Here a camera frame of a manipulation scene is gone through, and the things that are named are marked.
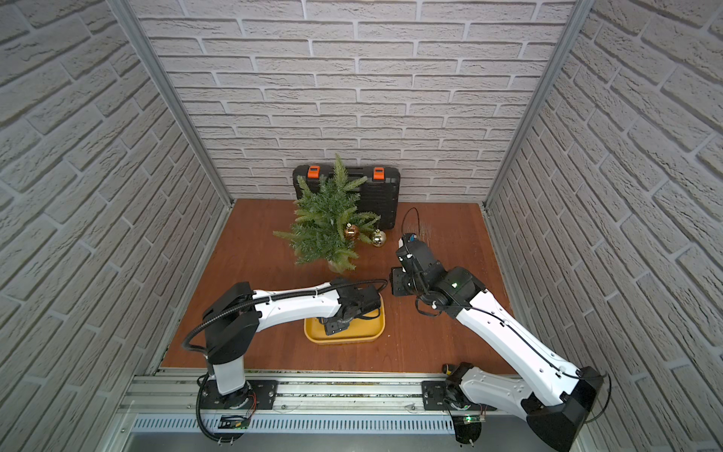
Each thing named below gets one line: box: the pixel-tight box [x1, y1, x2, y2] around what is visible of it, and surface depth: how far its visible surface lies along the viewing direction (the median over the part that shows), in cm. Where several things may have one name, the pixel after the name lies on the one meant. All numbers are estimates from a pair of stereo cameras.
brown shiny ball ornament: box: [344, 222, 360, 241], surface depth 74 cm
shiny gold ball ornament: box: [370, 228, 387, 248], surface depth 85 cm
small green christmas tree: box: [273, 153, 382, 275], surface depth 79 cm
